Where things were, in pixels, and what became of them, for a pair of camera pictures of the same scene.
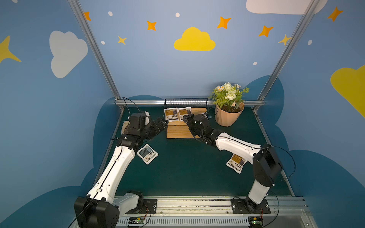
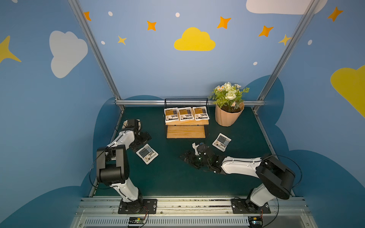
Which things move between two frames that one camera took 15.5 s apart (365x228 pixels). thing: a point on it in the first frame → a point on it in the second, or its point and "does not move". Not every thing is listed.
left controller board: (134, 221) does not move
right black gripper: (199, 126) → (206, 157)
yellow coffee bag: (183, 111) does not move
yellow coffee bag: (171, 114) does not move
